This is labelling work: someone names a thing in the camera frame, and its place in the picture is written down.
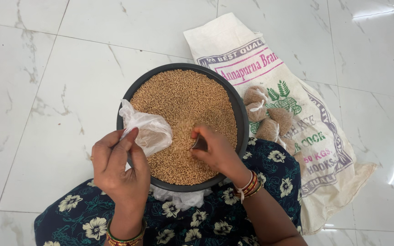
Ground clear plastic bag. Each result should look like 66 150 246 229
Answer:
118 99 174 158

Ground heap of empty plastic bags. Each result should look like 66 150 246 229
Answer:
150 184 213 211

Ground small steel scoop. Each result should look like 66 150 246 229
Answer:
191 134 209 152

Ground heap of wheat grains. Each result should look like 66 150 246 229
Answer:
130 69 238 186

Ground person's left hand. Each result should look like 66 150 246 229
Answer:
91 127 152 214

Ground red and gold bangles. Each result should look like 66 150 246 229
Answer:
233 170 263 204

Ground pile of filled grain packets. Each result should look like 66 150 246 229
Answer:
243 85 308 175

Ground green and gold bangles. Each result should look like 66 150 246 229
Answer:
106 218 148 246

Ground black round basin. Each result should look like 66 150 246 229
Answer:
116 63 250 193

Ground person's right hand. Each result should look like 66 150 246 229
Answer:
189 124 251 187

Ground white printed woven sack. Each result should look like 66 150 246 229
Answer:
183 13 378 236

